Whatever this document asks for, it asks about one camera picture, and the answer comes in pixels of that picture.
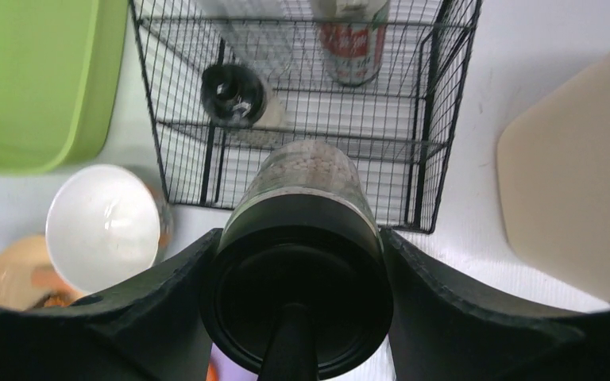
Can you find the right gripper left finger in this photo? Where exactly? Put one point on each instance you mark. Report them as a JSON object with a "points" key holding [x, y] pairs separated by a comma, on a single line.
{"points": [[145, 328]]}

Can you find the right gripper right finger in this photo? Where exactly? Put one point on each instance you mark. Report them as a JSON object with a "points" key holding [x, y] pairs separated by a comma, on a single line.
{"points": [[450, 326]]}

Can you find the pepper grinder jar black lid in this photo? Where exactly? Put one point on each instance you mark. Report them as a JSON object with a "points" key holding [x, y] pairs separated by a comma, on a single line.
{"points": [[297, 288]]}

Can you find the white spice jar black cap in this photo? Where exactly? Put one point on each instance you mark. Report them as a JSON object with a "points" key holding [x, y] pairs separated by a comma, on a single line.
{"points": [[235, 95]]}

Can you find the clear bottle red label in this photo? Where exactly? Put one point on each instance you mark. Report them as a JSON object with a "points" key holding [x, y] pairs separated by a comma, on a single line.
{"points": [[352, 35]]}

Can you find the purple plate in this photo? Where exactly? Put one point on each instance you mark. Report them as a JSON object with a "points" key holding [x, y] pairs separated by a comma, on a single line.
{"points": [[222, 368]]}

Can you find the orange food piece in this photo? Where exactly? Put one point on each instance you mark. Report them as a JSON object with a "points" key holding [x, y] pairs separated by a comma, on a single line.
{"points": [[54, 300]]}

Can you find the white ceramic bowl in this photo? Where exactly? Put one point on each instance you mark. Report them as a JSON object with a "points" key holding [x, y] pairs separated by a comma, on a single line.
{"points": [[104, 226]]}

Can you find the yellow plate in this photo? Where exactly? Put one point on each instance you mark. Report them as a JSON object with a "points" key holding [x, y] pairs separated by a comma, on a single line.
{"points": [[27, 274]]}

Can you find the beige plastic bin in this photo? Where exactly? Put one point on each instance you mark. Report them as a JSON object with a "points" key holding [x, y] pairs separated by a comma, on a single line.
{"points": [[553, 166]]}

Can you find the green plastic tub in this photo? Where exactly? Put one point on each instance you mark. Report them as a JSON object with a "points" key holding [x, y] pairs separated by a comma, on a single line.
{"points": [[59, 70]]}

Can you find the black wire basket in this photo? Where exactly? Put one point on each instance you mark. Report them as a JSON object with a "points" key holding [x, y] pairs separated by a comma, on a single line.
{"points": [[397, 128]]}

